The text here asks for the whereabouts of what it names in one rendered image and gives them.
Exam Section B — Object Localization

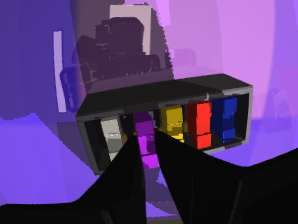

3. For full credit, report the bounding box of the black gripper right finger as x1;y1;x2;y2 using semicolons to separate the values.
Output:
154;132;298;224

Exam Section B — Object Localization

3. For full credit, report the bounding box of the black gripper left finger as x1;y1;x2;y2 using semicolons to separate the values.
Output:
0;135;148;224

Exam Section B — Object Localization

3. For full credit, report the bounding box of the yellow fuse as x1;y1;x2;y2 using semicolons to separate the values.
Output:
160;105;184;141

